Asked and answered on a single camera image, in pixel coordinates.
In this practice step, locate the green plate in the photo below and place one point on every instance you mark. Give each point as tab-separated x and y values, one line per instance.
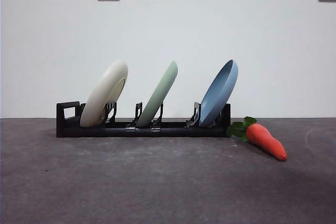
157	95

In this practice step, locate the orange carrot with green leaves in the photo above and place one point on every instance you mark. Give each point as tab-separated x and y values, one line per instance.
265	138

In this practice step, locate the black plate rack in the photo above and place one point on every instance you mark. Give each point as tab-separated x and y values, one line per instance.
170	131

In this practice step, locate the blue plate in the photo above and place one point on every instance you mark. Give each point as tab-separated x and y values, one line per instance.
218	98

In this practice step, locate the cream plate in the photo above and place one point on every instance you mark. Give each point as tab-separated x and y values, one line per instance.
105	90

